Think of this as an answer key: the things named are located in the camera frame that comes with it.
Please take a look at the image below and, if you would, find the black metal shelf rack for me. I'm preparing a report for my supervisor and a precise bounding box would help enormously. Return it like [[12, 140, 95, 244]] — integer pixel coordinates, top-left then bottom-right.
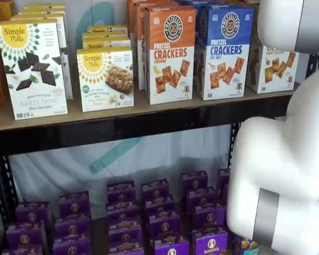
[[0, 54, 319, 255]]

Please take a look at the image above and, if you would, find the purple Annie's snack box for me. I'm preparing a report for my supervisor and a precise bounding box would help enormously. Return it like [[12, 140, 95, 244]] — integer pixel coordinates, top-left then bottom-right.
[[5, 222, 47, 247], [52, 237, 91, 255], [181, 171, 208, 191], [218, 168, 231, 192], [15, 202, 51, 224], [232, 235, 262, 255], [55, 215, 91, 240], [108, 241, 145, 255], [192, 228, 229, 255], [186, 186, 216, 209], [145, 195, 175, 215], [148, 211, 181, 240], [107, 181, 136, 202], [108, 219, 143, 244], [141, 179, 170, 199], [106, 200, 138, 221], [154, 238, 189, 255], [192, 206, 226, 230], [58, 190, 90, 217], [1, 243, 43, 255]]

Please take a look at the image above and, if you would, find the Simple Mills almond bar box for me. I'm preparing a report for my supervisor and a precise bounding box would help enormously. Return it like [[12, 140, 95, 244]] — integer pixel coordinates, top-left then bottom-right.
[[81, 31, 131, 43], [76, 46, 135, 113], [87, 25, 129, 35], [82, 39, 132, 51]]

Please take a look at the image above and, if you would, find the yellow honey mustard cracker box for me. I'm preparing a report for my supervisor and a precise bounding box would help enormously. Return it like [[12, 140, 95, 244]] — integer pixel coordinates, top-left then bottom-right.
[[246, 44, 300, 94]]

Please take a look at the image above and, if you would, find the orange cheddar cracker box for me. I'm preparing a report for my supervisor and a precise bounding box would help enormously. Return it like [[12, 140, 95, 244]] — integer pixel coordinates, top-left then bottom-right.
[[134, 2, 176, 91], [144, 5, 197, 106], [127, 0, 176, 40]]

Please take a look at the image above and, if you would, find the yellow snack box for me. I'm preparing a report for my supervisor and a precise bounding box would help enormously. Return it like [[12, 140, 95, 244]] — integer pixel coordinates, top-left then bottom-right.
[[0, 0, 16, 22]]

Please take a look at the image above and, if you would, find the blue sea salt cracker box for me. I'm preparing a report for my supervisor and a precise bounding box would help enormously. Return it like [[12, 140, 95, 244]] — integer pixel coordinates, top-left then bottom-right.
[[195, 4, 255, 101]]

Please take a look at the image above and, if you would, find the Simple Mills sweet thins box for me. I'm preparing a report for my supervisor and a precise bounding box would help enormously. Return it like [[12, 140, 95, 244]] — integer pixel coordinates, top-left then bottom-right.
[[11, 13, 70, 22], [0, 16, 74, 121]]

